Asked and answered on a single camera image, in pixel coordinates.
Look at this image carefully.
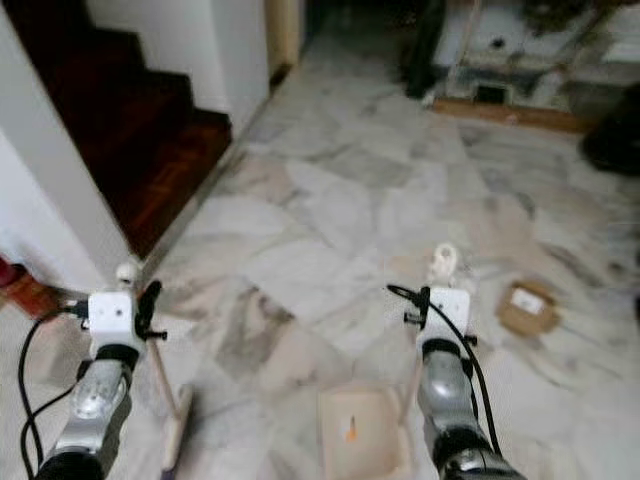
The small cardboard box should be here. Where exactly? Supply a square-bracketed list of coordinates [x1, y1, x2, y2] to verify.
[497, 280, 561, 338]

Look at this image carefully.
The beige door frame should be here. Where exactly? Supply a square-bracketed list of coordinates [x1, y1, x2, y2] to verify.
[265, 0, 306, 86]

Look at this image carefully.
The beige broom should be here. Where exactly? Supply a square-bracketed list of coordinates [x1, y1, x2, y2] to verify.
[115, 262, 196, 473]

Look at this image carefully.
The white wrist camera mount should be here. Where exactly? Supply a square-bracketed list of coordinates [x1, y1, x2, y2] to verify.
[432, 287, 473, 341]
[88, 292, 139, 346]

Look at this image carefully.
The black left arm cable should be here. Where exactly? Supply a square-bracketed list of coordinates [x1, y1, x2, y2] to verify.
[16, 300, 91, 480]

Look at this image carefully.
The beige long-handled dustpan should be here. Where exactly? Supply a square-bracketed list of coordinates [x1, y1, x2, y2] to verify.
[318, 243, 461, 480]

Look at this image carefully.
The dark wooden staircase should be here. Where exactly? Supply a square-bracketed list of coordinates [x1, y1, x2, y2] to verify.
[5, 0, 233, 259]

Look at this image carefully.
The white weathered cabinet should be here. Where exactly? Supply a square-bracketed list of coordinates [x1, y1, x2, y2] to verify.
[425, 0, 640, 134]

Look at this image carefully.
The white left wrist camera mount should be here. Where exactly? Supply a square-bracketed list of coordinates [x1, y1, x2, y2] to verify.
[88, 292, 139, 346]

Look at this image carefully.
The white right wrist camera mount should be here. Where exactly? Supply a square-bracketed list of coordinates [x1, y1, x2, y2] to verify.
[432, 287, 473, 341]

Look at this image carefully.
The black bag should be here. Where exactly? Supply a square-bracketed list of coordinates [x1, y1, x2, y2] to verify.
[580, 98, 640, 179]

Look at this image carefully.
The tall black object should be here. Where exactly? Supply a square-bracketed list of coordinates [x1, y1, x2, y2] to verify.
[400, 10, 446, 101]

